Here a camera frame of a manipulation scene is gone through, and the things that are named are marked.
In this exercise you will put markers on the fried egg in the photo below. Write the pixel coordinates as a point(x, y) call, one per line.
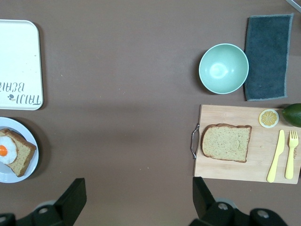
point(9, 150)

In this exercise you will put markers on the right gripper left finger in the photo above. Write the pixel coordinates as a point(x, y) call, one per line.
point(68, 202)

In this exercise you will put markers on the dark grey cloth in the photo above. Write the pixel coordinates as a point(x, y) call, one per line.
point(268, 58)

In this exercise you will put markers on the bread slice sandwich lid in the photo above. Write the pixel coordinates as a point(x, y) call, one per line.
point(225, 143)

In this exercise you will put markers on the pale round plate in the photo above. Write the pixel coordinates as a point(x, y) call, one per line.
point(23, 131)

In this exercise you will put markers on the cream bear print tray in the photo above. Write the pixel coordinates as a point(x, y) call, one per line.
point(18, 58)

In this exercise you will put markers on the lemon slice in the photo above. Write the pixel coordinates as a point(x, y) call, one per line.
point(268, 118)

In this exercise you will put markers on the wooden cutting board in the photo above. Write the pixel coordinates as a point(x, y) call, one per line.
point(235, 171)

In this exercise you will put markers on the green avocado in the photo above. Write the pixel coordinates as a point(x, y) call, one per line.
point(292, 115)

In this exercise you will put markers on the bread slice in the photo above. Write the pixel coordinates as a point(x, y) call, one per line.
point(23, 155)

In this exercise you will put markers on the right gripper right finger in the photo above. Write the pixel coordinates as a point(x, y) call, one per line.
point(207, 207)

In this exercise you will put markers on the mint green bowl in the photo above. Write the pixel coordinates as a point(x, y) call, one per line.
point(223, 68)

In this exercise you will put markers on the yellow plastic fork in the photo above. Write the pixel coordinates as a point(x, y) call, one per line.
point(290, 162)

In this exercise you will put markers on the yellow plastic knife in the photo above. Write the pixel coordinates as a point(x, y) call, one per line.
point(278, 148)

